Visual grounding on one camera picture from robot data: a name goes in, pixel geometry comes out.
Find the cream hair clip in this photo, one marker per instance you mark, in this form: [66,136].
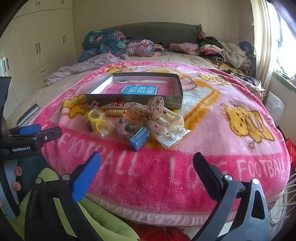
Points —
[173,119]

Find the grey bed headboard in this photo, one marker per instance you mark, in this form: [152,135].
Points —
[150,31]

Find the pink folded garment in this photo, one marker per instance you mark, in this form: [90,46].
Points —
[185,48]

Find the shallow cardboard box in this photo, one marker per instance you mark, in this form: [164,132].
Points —
[167,89]

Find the yellow rings packet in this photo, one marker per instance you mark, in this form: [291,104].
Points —
[98,125]

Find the pile of clothes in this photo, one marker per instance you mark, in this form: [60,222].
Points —
[226,53]

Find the white plastic bag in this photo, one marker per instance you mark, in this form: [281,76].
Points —
[275,105]

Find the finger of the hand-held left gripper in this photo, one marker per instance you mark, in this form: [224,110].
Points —
[30,129]
[47,135]

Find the green windowsill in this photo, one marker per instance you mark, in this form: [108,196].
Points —
[283,77]

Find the person's left hand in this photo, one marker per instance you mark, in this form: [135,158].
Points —
[18,171]

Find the blue box packet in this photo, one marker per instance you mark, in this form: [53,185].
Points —
[138,139]

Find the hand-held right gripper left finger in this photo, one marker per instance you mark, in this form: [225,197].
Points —
[86,177]

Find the window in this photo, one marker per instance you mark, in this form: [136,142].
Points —
[286,30]

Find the cream curtain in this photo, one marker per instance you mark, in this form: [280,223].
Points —
[262,34]

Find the lilac crumpled sheet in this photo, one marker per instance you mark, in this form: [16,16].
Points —
[69,69]

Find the red bag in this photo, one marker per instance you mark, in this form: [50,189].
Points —
[291,149]

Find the dark floral quilt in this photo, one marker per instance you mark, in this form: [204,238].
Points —
[104,44]

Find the lilac pink pajama garment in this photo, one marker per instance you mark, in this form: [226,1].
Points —
[143,47]

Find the red cloth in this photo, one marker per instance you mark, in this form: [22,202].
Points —
[161,234]

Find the pink printed blanket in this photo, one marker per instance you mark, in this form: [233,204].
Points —
[161,166]

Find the cream wardrobe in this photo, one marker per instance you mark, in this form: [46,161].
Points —
[46,34]

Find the polka dot fabric bow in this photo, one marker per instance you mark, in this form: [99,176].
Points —
[155,107]

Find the dark notebook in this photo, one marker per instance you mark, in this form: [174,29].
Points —
[29,114]

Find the red bead earrings packet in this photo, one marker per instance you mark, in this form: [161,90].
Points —
[118,103]

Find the lime green cloth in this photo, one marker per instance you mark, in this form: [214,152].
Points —
[108,222]

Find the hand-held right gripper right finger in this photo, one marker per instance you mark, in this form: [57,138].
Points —
[208,172]

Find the white earring card packet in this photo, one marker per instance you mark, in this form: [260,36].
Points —
[171,138]

